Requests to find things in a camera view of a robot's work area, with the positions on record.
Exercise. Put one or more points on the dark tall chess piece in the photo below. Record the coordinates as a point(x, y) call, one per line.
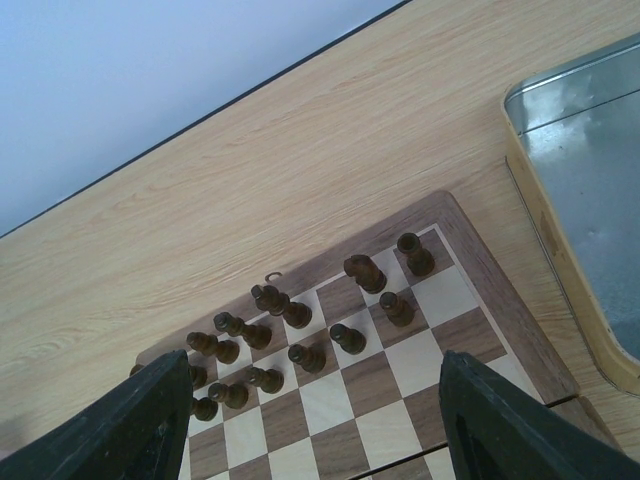
point(268, 298)

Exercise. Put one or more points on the dark knight chess piece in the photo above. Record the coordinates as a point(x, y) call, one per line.
point(365, 272)

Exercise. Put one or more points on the dark pawn chess piece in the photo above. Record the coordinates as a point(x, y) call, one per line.
point(349, 339)
point(310, 359)
point(204, 409)
point(270, 381)
point(397, 309)

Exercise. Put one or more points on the right metal tin tray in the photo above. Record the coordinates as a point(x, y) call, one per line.
point(573, 153)

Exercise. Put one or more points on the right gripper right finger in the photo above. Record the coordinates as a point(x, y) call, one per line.
point(494, 430)

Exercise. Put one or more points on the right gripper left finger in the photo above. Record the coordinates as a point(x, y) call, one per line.
point(135, 431)

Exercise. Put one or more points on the wooden chess board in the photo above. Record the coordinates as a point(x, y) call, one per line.
point(376, 415)

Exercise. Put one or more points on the dark rook chess piece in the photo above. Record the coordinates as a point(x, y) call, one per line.
point(419, 260)

